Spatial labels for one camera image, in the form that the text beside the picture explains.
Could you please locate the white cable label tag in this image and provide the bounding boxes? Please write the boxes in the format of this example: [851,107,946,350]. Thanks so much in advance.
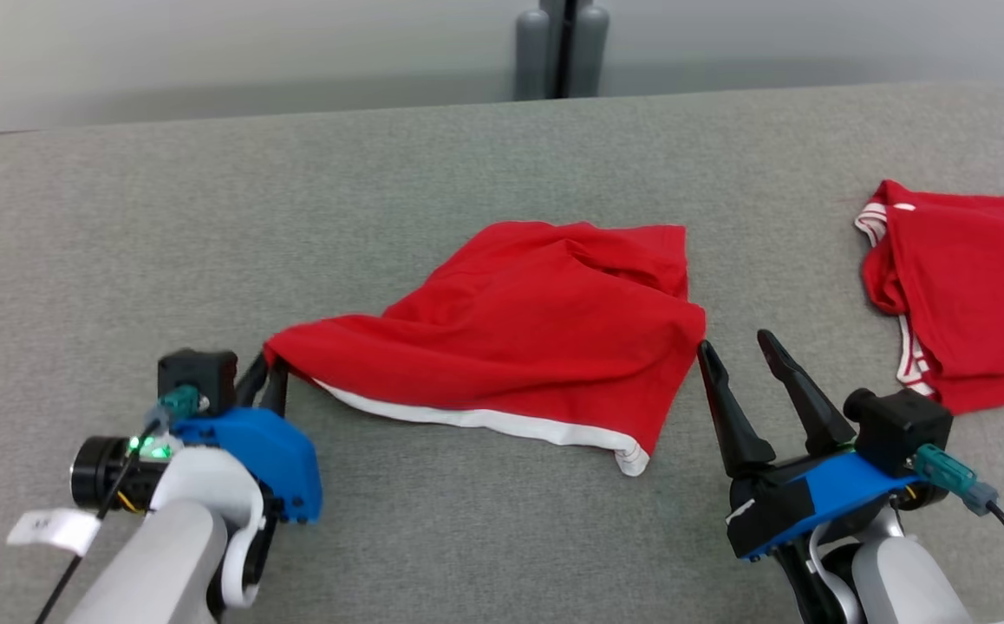
[6,507,102,556]

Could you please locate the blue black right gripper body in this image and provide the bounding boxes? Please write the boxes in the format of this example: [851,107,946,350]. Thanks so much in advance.
[726,445,947,563]

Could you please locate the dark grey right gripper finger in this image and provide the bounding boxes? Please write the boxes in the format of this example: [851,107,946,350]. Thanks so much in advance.
[756,329,857,457]
[697,340,779,480]

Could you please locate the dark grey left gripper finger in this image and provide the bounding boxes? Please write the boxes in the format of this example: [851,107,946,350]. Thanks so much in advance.
[237,352,269,409]
[260,361,290,417]

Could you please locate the red shorts with white hem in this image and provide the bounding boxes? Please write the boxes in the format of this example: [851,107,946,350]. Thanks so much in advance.
[262,221,707,478]

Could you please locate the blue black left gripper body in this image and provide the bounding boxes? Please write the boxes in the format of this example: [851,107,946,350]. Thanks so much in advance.
[70,407,323,526]

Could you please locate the red Bulls 23 jersey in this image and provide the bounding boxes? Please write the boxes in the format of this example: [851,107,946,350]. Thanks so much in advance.
[855,179,1004,415]

